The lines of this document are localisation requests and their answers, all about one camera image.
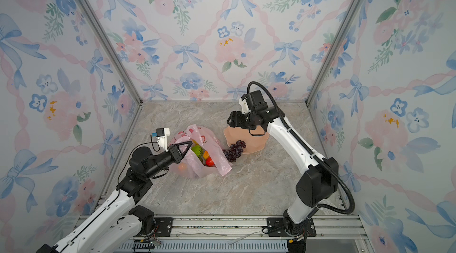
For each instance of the pink fruit plate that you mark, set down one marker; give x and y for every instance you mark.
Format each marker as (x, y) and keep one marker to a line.
(255, 140)

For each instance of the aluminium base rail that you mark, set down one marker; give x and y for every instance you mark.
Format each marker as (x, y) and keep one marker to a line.
(235, 234)

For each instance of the right corner aluminium post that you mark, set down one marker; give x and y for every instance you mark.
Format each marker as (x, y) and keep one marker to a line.
(338, 41)

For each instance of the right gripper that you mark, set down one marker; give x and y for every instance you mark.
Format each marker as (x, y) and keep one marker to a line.
(236, 120)

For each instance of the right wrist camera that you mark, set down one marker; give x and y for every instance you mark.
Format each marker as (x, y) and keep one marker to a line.
(244, 106)

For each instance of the pink plastic bag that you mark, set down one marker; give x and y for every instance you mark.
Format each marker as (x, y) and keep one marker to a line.
(191, 166)

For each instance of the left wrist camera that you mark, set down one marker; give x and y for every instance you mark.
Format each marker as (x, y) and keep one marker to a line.
(159, 139)

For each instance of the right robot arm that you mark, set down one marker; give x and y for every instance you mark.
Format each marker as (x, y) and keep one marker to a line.
(316, 183)

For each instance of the corner aluminium post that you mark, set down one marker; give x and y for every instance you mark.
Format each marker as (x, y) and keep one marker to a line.
(108, 47)
(338, 41)

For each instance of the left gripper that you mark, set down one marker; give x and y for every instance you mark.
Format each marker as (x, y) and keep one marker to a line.
(176, 153)

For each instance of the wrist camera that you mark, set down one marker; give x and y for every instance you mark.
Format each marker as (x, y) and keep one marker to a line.
(244, 106)
(159, 139)

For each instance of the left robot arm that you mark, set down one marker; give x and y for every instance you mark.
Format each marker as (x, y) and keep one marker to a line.
(121, 217)

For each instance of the left corner aluminium post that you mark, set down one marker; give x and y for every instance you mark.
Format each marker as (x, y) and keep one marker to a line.
(108, 47)

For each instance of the purple grape bunch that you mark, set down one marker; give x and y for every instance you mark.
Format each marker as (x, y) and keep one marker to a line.
(234, 151)

